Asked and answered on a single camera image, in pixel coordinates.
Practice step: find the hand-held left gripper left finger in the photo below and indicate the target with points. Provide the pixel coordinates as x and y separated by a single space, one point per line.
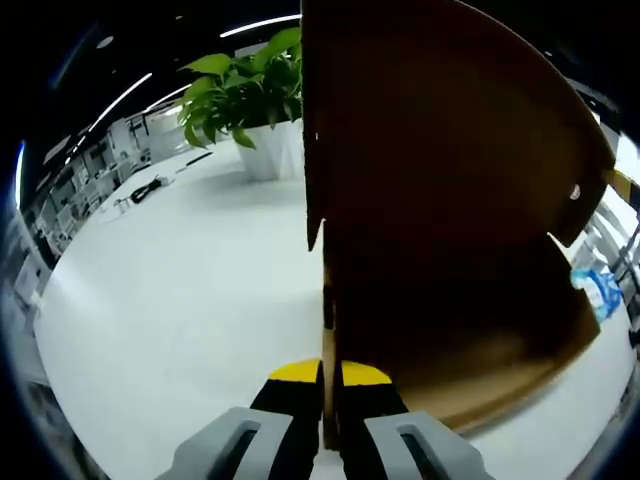
290 430

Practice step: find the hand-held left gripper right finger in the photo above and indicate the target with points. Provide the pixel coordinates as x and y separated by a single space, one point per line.
365 430

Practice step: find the blue soft tissue pack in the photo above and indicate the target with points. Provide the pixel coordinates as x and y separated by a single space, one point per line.
600 295

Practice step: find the brown cardboard shoe box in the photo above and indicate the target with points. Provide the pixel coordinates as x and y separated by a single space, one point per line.
425 200

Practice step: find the black pen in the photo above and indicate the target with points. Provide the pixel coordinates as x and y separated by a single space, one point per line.
199 160

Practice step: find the green potted plant white pot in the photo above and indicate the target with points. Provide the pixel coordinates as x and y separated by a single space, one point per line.
240 95

